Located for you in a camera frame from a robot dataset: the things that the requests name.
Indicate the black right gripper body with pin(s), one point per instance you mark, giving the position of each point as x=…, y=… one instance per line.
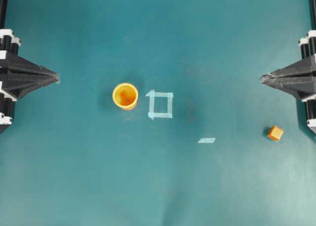
x=308, y=48

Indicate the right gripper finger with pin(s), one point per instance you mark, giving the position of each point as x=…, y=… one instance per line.
x=301, y=88
x=303, y=67

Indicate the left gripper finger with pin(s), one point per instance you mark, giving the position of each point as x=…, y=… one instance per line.
x=19, y=65
x=21, y=90

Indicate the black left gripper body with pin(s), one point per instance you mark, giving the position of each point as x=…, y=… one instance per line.
x=9, y=43

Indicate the orange cube block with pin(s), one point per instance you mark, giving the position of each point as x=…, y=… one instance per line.
x=275, y=133

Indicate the orange plastic cup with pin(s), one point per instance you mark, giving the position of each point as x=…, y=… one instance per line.
x=125, y=96

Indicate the light blue tape strip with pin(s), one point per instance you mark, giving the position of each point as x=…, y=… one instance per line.
x=206, y=140

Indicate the light blue tape square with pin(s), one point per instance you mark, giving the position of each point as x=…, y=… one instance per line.
x=160, y=104

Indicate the black left frame post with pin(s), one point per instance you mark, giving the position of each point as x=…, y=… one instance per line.
x=3, y=8

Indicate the black frame post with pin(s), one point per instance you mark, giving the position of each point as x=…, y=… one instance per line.
x=312, y=7
x=3, y=8

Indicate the black right frame post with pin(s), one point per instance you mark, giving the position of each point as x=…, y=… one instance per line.
x=312, y=7

